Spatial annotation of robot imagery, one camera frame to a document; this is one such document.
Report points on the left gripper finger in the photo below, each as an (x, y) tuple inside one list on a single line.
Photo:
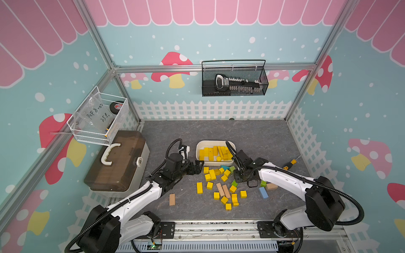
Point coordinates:
[(196, 171), (198, 165)]

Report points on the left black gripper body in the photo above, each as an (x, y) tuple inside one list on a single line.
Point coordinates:
[(188, 169)]

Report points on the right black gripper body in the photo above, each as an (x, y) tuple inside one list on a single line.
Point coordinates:
[(239, 175)]

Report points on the long yellow block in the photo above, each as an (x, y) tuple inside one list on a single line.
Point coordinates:
[(201, 155), (210, 154)]

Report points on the yellow cylinder block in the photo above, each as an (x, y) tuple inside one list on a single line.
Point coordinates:
[(215, 151)]

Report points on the small yellow cube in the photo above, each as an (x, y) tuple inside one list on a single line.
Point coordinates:
[(228, 155)]

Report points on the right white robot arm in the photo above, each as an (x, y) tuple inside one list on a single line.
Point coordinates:
[(323, 206)]

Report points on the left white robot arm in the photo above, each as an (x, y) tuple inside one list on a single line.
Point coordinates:
[(133, 202)]

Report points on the large yellow front block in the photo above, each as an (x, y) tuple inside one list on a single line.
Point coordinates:
[(199, 188)]

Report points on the white plastic tub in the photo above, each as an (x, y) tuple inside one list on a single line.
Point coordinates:
[(211, 144)]

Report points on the yellow cube block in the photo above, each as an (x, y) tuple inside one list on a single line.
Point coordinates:
[(210, 185)]

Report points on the light blue block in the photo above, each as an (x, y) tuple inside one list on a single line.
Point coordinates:
[(263, 192)]

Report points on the tan wooden cube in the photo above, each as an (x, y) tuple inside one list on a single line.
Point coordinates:
[(271, 186)]

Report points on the left natural wooden plank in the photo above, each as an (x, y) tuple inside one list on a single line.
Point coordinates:
[(220, 189)]

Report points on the natural wooden plank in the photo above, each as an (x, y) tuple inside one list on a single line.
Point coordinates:
[(226, 191), (220, 189)]

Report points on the yellow arch block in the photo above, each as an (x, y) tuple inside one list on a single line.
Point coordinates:
[(235, 200)]

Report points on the right natural wooden plank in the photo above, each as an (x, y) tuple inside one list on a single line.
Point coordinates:
[(226, 191)]

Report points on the flat wooden block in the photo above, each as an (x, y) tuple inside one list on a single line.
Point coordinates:
[(172, 199)]

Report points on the yellow black screwdriver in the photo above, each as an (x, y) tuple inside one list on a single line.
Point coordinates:
[(290, 164)]

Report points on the socket wrench set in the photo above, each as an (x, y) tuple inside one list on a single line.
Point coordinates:
[(235, 85)]

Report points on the black tape roll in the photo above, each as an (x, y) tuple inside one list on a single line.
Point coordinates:
[(115, 107)]

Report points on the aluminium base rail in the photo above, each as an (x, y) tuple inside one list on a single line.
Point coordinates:
[(218, 236)]

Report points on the brown toolbox with white handle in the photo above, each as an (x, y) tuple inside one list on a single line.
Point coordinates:
[(118, 169)]

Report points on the black wire mesh basket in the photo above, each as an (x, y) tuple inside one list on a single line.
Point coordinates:
[(241, 69)]

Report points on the clear wall-mounted bin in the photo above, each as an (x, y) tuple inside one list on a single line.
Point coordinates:
[(93, 122)]

